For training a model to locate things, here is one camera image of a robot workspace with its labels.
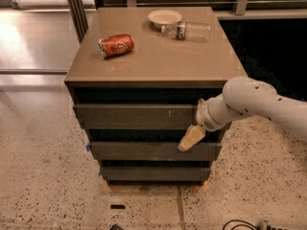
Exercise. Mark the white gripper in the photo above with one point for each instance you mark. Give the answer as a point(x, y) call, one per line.
point(205, 118)

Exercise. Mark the grey top drawer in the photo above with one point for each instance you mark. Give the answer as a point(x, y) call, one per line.
point(135, 116)

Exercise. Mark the grey drawer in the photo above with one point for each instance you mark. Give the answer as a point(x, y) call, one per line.
point(154, 174)
point(149, 151)
point(135, 116)

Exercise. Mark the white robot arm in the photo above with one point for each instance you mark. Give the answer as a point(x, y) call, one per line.
point(243, 97)

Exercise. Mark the grey drawer cabinet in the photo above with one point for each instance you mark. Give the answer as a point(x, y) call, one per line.
point(158, 70)

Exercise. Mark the grey bottom drawer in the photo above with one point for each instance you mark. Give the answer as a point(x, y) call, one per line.
point(154, 174)

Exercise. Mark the grey middle drawer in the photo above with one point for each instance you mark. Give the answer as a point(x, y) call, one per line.
point(149, 151)

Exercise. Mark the clear plastic water bottle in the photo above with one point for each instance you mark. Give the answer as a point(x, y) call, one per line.
point(189, 31)

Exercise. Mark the grey power strip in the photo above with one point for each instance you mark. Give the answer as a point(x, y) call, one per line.
point(264, 225)

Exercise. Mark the orange soda can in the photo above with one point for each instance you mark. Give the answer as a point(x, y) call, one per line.
point(116, 45)

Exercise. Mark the white bowl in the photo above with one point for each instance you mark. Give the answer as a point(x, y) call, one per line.
point(164, 17)

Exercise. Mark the metal window frame post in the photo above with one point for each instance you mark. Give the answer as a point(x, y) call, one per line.
point(79, 18)

